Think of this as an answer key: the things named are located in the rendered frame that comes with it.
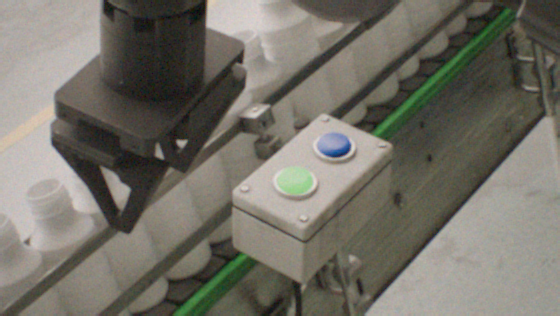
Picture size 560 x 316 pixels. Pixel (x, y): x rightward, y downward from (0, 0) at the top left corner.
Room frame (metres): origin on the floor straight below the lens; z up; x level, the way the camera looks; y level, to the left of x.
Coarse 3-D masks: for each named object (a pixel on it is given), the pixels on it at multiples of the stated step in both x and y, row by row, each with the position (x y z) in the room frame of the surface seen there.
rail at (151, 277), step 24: (336, 48) 1.19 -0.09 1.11; (408, 48) 1.27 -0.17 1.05; (312, 72) 1.15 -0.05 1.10; (384, 72) 1.24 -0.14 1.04; (360, 96) 1.20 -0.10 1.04; (240, 120) 1.07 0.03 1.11; (216, 144) 1.04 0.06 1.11; (192, 168) 1.02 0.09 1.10; (216, 216) 1.02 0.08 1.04; (24, 240) 0.96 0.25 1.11; (96, 240) 0.92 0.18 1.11; (192, 240) 1.00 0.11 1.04; (72, 264) 0.90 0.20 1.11; (168, 264) 0.97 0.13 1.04; (48, 288) 0.88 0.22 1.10; (144, 288) 0.95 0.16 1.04; (0, 312) 0.85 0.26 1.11; (120, 312) 0.92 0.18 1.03
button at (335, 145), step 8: (328, 136) 0.96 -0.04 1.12; (336, 136) 0.96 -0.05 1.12; (344, 136) 0.96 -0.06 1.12; (320, 144) 0.95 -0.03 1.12; (328, 144) 0.95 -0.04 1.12; (336, 144) 0.95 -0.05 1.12; (344, 144) 0.95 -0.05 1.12; (320, 152) 0.95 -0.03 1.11; (328, 152) 0.95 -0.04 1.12; (336, 152) 0.94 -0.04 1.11; (344, 152) 0.94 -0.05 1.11
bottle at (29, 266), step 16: (0, 224) 0.92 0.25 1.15; (0, 240) 0.89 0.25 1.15; (16, 240) 0.90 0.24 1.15; (0, 256) 0.89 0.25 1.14; (16, 256) 0.89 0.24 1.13; (32, 256) 0.90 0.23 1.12; (0, 272) 0.88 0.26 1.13; (16, 272) 0.88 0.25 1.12; (32, 272) 0.89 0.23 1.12; (0, 288) 0.88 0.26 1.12; (16, 288) 0.88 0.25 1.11; (32, 304) 0.88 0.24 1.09; (48, 304) 0.89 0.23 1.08
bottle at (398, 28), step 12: (396, 12) 1.29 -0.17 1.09; (384, 24) 1.29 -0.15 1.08; (396, 24) 1.29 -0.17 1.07; (408, 24) 1.30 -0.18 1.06; (396, 36) 1.29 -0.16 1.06; (408, 36) 1.29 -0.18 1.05; (396, 48) 1.29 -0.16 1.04; (408, 60) 1.29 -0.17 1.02; (396, 72) 1.29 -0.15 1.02; (408, 72) 1.29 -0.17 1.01
